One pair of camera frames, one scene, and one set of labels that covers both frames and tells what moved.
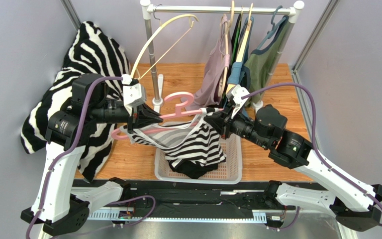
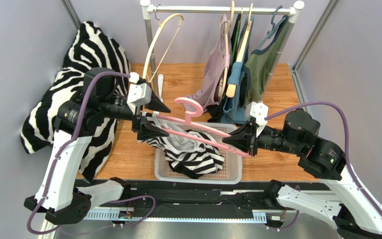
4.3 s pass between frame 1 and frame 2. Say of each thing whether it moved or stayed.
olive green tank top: stayed
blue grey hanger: stayed
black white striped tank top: moved
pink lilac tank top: stayed
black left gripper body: stayed
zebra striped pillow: stayed
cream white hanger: moved
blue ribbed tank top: stayed
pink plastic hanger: moved
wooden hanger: stayed
